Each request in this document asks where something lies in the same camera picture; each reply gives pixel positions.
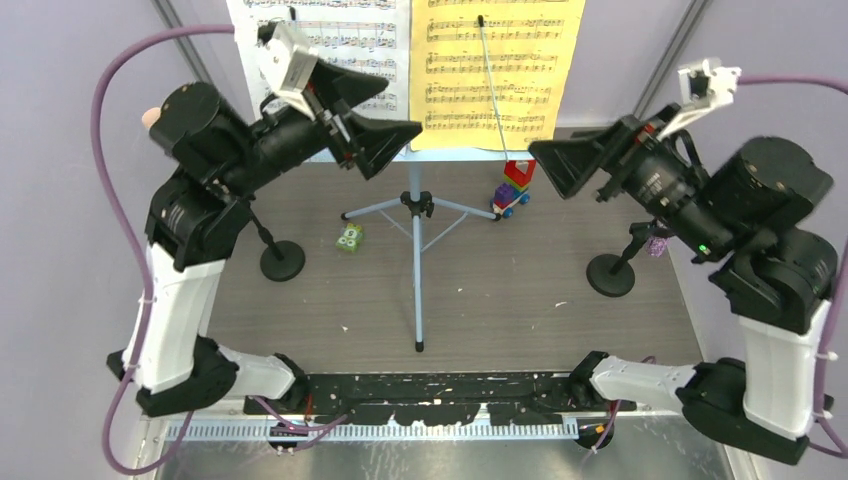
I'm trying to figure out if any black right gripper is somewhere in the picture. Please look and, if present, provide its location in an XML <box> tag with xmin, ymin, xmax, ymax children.
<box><xmin>521</xmin><ymin>98</ymin><xmax>727</xmax><ymax>253</ymax></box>

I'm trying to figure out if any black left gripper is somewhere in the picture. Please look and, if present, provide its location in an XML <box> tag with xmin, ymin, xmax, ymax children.
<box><xmin>218</xmin><ymin>57</ymin><xmax>423</xmax><ymax>199</ymax></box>

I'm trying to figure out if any white sheet music page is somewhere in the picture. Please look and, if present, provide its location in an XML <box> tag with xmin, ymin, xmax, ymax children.
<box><xmin>226</xmin><ymin>0</ymin><xmax>411</xmax><ymax>120</ymax></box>

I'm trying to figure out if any yellow sheet music page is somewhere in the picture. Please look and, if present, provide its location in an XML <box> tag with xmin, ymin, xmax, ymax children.
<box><xmin>408</xmin><ymin>0</ymin><xmax>585</xmax><ymax>151</ymax></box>

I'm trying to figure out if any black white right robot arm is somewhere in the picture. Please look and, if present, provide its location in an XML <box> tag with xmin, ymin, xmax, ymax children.
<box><xmin>528</xmin><ymin>114</ymin><xmax>838</xmax><ymax>465</ymax></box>

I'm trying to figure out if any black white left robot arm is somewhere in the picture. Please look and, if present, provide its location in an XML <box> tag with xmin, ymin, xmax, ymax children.
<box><xmin>107</xmin><ymin>61</ymin><xmax>422</xmax><ymax>417</ymax></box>

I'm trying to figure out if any colourful toy brick car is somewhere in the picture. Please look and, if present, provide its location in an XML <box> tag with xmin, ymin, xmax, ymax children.
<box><xmin>490</xmin><ymin>160</ymin><xmax>537</xmax><ymax>218</ymax></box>

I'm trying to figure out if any light blue music stand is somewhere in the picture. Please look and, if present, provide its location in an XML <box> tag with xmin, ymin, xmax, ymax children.
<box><xmin>340</xmin><ymin>162</ymin><xmax>504</xmax><ymax>353</ymax></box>

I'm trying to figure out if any purple glitter microphone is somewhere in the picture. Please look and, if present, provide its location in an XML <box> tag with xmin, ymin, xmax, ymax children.
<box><xmin>645</xmin><ymin>234</ymin><xmax>669</xmax><ymax>258</ymax></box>

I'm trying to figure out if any green number five toy block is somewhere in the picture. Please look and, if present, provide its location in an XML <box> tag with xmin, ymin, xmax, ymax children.
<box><xmin>335</xmin><ymin>223</ymin><xmax>364</xmax><ymax>253</ymax></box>

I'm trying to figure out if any black right microphone stand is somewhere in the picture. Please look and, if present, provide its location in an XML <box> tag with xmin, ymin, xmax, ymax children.
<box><xmin>585</xmin><ymin>222</ymin><xmax>658</xmax><ymax>298</ymax></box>

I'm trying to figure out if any black microphone stand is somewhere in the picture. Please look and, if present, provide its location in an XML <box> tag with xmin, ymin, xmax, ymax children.
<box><xmin>585</xmin><ymin>222</ymin><xmax>658</xmax><ymax>298</ymax></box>
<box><xmin>250</xmin><ymin>212</ymin><xmax>306</xmax><ymax>282</ymax></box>

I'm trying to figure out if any black left microphone stand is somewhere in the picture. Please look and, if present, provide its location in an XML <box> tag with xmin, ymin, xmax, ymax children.
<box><xmin>250</xmin><ymin>212</ymin><xmax>306</xmax><ymax>282</ymax></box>

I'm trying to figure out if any beige microphone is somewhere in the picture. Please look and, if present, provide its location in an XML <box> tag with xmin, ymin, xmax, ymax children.
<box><xmin>141</xmin><ymin>107</ymin><xmax>161</xmax><ymax>130</ymax></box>

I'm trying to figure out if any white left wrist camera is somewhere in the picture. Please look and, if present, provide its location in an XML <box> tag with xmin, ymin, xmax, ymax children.
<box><xmin>257</xmin><ymin>21</ymin><xmax>318</xmax><ymax>116</ymax></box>

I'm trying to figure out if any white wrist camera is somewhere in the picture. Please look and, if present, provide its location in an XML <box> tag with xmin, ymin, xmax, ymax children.
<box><xmin>257</xmin><ymin>21</ymin><xmax>318</xmax><ymax>116</ymax></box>
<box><xmin>657</xmin><ymin>58</ymin><xmax>742</xmax><ymax>141</ymax></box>

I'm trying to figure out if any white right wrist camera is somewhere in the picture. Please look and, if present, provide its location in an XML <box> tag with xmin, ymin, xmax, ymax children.
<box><xmin>657</xmin><ymin>58</ymin><xmax>742</xmax><ymax>141</ymax></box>

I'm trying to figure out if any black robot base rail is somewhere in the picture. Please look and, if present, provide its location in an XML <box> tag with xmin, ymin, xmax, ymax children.
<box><xmin>267</xmin><ymin>372</ymin><xmax>612</xmax><ymax>426</ymax></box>

